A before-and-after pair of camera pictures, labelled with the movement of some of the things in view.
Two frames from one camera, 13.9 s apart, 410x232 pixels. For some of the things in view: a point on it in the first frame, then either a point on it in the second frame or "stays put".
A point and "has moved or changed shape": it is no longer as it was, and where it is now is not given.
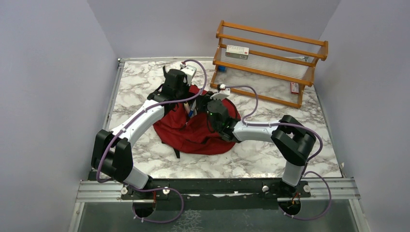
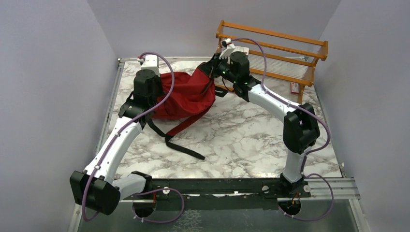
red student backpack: x=197 y=124 has moved or changed shape
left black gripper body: x=182 y=93 -> x=159 y=91
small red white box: x=294 y=87 stays put
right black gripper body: x=202 y=106 -> x=219 y=67
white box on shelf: x=238 y=52 stays put
